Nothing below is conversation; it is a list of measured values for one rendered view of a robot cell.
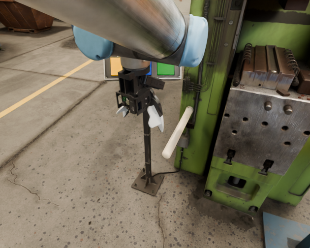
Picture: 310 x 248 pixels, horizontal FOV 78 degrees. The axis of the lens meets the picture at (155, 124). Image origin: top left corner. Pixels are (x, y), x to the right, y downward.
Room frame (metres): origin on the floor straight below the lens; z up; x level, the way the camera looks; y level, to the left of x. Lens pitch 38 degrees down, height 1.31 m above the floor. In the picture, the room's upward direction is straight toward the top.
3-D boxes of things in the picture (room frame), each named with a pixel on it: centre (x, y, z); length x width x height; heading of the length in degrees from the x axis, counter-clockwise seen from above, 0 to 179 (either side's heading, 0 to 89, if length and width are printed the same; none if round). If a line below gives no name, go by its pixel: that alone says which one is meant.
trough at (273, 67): (0.97, -0.60, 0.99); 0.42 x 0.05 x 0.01; 157
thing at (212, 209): (0.75, -0.47, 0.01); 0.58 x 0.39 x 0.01; 67
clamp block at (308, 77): (0.78, -0.68, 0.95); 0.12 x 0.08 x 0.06; 157
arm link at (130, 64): (0.48, 0.05, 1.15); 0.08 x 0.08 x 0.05
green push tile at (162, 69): (0.81, -0.05, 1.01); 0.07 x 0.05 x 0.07; 92
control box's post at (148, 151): (0.94, 0.05, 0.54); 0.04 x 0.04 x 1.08; 67
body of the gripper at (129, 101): (0.47, 0.05, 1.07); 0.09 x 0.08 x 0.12; 148
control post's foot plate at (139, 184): (0.94, 0.05, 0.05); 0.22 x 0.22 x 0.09; 67
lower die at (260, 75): (0.98, -0.57, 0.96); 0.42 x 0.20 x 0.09; 157
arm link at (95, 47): (0.38, 0.07, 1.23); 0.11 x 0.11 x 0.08; 65
